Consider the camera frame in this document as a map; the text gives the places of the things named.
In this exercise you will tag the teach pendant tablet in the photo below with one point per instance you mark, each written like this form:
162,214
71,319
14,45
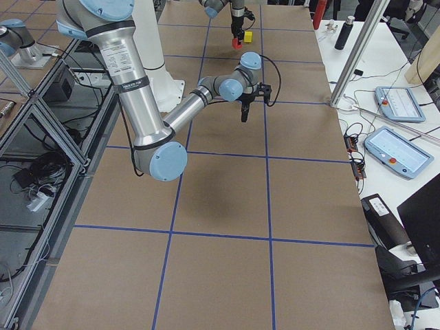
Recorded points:
399,104
397,153

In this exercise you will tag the black computer monitor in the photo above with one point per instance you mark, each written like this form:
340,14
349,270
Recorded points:
420,217

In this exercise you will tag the aluminium frame post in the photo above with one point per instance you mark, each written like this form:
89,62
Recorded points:
368,28

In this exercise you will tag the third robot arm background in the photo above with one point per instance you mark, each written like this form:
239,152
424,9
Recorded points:
18,44

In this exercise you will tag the black water bottle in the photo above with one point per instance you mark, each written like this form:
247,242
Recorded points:
344,33

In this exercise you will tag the black label printer box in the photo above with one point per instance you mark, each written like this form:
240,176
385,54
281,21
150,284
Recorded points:
386,229

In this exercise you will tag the far teach pendant tablet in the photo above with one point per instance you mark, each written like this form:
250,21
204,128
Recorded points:
399,104

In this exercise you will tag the red wooden block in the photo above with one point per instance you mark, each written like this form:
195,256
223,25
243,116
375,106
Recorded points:
236,43

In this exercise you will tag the near teach pendant tablet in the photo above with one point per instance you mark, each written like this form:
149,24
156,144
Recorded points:
397,153

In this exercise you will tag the yellow wooden block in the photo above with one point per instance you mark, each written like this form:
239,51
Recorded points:
248,37

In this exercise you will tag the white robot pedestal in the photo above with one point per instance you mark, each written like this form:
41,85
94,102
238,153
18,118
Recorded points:
167,91

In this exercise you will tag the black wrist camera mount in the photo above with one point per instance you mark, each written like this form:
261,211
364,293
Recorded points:
264,90
248,14

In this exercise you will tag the orange black electronics board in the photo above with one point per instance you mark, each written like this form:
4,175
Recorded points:
356,158

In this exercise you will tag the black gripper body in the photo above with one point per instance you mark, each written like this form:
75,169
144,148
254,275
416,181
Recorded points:
236,23
246,100

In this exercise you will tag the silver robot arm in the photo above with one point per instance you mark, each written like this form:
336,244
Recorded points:
126,33
237,10

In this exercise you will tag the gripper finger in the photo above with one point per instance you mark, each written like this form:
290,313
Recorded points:
244,112
238,35

